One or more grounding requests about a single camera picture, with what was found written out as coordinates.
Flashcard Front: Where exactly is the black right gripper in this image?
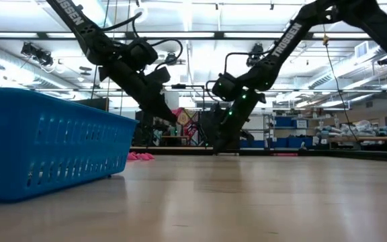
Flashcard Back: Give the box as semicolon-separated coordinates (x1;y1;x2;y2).
212;88;267;156

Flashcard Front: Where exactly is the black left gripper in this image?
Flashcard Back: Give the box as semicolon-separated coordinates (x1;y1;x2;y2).
98;59;179;124

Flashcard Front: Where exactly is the black cabinet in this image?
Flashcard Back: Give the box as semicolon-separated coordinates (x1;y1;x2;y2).
202;110;241;151
134;110;154;147

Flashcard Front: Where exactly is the colourful patterned panel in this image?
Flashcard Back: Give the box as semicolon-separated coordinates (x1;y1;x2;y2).
171;107;200;146

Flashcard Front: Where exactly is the blue storage bin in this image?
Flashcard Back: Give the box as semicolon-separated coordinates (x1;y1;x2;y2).
274;116;296;128
275;136;314;149
240;139;265;149

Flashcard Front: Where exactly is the black overhead beam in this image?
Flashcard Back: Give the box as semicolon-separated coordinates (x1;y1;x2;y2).
0;31;387;42

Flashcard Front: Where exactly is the blue plastic basket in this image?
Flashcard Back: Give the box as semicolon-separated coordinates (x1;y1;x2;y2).
0;87;139;203

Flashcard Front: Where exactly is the cluttered wooden workbench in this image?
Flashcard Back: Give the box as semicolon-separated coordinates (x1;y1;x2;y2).
314;119;387;152

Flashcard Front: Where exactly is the white air vent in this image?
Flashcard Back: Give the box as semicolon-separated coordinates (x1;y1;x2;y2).
354;41;370;60

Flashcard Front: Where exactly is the black metal rig frame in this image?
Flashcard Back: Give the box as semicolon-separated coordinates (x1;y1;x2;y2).
151;83;206;149

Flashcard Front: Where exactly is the black ceiling-mounted camera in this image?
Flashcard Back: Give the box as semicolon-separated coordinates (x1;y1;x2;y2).
246;42;265;68
20;42;54;67
164;51;179;67

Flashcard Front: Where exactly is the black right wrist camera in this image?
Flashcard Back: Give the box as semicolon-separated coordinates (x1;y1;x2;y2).
212;72;242;102

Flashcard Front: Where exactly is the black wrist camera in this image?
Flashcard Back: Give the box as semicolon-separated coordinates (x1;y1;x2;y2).
212;72;242;102
125;37;160;67

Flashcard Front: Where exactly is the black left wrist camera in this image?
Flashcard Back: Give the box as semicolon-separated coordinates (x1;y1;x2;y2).
125;37;160;67

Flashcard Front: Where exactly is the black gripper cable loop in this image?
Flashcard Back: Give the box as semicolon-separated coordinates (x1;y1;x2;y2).
206;50;272;102
101;11;184;70

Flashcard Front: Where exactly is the hanging yellow black cable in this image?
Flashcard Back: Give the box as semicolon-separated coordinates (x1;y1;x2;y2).
319;23;361;142

